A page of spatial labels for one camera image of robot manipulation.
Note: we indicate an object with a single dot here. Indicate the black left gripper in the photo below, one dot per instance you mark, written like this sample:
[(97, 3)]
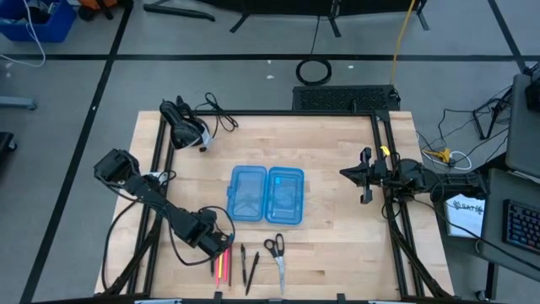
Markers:
[(206, 234)]

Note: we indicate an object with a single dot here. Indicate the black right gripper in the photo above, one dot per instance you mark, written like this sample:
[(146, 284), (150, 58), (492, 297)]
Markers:
[(375, 173)]

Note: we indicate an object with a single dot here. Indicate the yellow pencil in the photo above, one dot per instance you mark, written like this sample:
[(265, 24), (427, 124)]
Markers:
[(220, 265)]

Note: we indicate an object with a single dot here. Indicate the blue transparent pencil box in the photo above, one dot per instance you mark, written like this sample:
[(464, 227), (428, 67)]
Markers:
[(253, 194)]

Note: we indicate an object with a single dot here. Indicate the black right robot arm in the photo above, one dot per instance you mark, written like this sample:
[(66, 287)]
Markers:
[(413, 175)]

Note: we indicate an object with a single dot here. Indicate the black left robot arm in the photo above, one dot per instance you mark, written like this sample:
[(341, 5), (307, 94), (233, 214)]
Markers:
[(147, 194)]

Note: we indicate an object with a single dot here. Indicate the black box device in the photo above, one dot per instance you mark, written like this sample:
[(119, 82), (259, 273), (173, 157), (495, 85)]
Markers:
[(533, 97)]

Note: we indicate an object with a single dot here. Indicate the black perforated computer case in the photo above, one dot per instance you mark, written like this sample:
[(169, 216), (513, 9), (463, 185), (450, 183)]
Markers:
[(346, 98)]

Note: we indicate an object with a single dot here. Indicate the yellow power plug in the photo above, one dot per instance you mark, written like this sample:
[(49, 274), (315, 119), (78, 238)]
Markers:
[(441, 155)]

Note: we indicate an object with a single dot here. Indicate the white paper with writing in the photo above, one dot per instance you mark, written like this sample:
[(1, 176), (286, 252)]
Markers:
[(464, 219)]

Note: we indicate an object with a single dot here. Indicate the grey desk top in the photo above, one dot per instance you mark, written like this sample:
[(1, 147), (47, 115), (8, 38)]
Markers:
[(493, 228)]

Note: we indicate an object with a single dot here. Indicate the grey flat panel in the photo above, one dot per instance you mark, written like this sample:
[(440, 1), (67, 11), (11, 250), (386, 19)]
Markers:
[(523, 139)]

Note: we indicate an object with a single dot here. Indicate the black keyboard with blue keys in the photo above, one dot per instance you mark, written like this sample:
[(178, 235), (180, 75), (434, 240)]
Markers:
[(523, 226)]

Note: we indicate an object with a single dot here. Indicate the black desk caster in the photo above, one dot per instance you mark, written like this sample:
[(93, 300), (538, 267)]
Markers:
[(483, 295)]

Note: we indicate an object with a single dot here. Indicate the black equipment stand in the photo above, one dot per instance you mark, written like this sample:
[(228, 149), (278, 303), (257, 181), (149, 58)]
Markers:
[(295, 6)]

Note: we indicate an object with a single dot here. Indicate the black chair base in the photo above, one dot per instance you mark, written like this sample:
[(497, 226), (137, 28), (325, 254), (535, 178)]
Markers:
[(6, 141)]

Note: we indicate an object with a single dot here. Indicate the black stand foot bar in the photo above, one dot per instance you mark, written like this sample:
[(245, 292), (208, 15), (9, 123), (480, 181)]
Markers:
[(177, 12)]

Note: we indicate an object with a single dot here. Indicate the grey metal foot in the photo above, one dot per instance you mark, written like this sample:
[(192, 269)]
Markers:
[(17, 102)]

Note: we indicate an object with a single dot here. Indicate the blue plastic bin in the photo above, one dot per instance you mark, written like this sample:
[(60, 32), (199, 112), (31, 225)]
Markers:
[(55, 29)]

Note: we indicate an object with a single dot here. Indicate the orange object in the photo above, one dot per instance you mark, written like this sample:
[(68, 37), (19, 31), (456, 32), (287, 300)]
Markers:
[(97, 3)]

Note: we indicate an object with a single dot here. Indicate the silver table bracket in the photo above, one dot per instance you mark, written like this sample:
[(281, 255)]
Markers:
[(158, 301), (390, 302)]

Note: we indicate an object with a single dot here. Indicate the black metal table frame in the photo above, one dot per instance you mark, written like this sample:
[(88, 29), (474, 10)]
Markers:
[(274, 113)]

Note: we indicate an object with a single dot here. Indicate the black glossy camera housing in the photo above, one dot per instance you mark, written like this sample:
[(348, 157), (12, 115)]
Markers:
[(185, 128)]

